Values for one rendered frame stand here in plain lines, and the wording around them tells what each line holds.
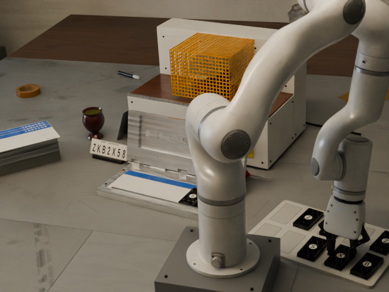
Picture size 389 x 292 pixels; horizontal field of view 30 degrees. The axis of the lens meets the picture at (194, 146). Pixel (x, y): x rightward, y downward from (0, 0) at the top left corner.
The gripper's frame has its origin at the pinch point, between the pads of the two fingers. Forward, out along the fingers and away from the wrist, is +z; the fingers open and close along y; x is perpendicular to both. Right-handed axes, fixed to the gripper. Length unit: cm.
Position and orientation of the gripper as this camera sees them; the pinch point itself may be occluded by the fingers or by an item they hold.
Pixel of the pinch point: (341, 251)
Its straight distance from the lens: 201.9
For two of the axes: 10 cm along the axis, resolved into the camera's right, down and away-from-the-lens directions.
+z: -0.7, 9.5, 2.9
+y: 8.1, 2.2, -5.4
